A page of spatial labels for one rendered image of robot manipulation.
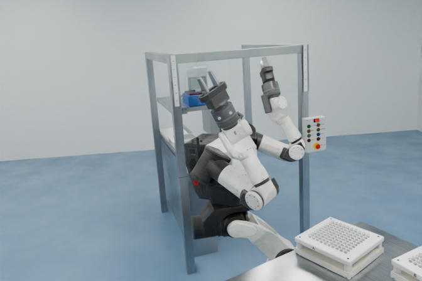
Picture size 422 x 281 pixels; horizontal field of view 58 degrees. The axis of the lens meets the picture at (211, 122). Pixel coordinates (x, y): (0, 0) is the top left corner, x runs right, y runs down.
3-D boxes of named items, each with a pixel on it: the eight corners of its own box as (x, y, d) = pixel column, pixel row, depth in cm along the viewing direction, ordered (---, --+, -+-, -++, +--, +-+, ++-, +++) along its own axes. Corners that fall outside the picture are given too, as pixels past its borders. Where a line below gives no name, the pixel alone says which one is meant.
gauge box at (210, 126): (225, 134, 276) (223, 107, 271) (211, 136, 273) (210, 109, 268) (216, 128, 296) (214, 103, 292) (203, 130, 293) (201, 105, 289)
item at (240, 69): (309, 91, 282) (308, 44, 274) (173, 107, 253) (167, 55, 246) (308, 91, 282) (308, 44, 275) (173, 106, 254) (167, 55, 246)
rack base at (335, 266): (384, 252, 150) (384, 246, 149) (349, 280, 135) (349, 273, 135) (330, 231, 169) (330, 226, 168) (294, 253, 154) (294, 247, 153)
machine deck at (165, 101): (223, 108, 271) (223, 103, 270) (171, 115, 261) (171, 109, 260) (200, 97, 329) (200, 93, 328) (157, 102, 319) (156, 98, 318)
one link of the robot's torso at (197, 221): (194, 245, 183) (191, 211, 179) (191, 232, 195) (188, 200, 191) (250, 236, 187) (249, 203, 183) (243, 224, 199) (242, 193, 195)
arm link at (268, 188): (246, 159, 140) (272, 205, 139) (262, 148, 147) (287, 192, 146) (228, 167, 148) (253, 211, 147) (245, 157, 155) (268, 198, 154)
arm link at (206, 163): (211, 188, 155) (188, 170, 162) (221, 188, 163) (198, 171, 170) (225, 164, 154) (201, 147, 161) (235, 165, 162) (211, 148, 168)
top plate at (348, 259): (384, 241, 149) (384, 236, 148) (349, 267, 134) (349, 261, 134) (330, 220, 168) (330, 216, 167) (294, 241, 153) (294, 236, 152)
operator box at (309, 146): (326, 150, 290) (326, 116, 284) (306, 153, 285) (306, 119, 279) (321, 147, 295) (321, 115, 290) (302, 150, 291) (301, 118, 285)
